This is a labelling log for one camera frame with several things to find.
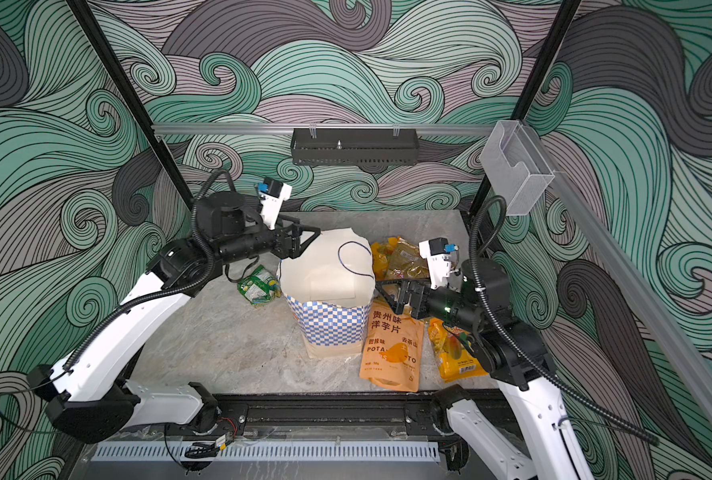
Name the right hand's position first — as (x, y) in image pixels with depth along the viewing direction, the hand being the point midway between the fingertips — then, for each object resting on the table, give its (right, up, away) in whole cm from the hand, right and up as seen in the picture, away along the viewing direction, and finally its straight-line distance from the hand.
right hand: (392, 286), depth 59 cm
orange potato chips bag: (+3, -21, +23) cm, 31 cm away
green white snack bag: (-38, -6, +36) cm, 53 cm away
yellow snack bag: (+20, -23, +19) cm, 36 cm away
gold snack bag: (+7, +3, +36) cm, 37 cm away
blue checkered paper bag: (-15, -7, +39) cm, 43 cm away
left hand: (-17, +13, +3) cm, 21 cm away
